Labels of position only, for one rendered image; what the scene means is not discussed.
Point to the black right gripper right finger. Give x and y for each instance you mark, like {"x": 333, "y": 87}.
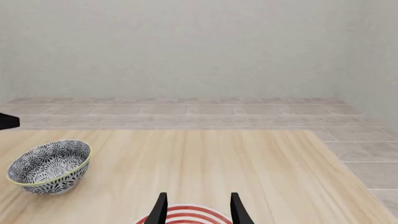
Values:
{"x": 238, "y": 211}

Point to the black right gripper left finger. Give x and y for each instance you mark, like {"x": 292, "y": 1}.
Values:
{"x": 159, "y": 211}

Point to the black stove plate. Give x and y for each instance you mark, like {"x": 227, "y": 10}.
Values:
{"x": 8, "y": 121}

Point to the white plate with red rings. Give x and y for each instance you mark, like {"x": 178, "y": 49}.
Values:
{"x": 196, "y": 214}

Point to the black white patterned bowl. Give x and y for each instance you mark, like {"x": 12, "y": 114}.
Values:
{"x": 49, "y": 166}

